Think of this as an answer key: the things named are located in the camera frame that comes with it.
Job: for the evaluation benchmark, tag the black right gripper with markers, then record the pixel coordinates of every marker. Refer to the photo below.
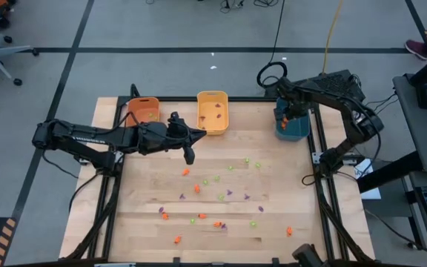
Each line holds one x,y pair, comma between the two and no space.
295,102

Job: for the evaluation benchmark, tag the black desk beam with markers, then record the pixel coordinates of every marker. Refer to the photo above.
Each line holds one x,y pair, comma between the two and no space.
387,172

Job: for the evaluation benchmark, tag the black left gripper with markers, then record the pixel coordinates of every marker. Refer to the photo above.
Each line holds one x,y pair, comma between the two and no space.
161,137

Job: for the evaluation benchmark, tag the person's shoe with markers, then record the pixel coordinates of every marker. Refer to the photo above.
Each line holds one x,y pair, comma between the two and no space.
417,49

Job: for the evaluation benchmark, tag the white paper sheet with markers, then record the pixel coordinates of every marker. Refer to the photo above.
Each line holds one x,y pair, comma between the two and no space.
371,193

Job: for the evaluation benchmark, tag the black computer case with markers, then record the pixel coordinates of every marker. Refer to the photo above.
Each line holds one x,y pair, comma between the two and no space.
347,79

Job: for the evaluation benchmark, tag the orange plastic bin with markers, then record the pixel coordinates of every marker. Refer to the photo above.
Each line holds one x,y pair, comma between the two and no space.
141,107

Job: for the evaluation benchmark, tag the grey desk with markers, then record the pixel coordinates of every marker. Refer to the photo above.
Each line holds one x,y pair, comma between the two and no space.
421,141

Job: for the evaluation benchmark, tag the black camera bracket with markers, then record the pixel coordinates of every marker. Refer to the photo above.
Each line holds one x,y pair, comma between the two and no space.
134,92

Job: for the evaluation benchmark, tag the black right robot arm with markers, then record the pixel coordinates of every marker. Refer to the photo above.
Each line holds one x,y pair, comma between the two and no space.
332,94

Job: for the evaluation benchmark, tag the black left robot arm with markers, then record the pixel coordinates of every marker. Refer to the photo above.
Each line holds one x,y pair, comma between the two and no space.
87,135

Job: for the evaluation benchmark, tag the teal plastic bin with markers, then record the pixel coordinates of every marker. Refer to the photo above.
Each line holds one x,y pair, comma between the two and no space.
295,131

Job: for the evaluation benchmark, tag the yellow plastic bin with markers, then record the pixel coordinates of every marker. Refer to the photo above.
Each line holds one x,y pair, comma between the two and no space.
212,124

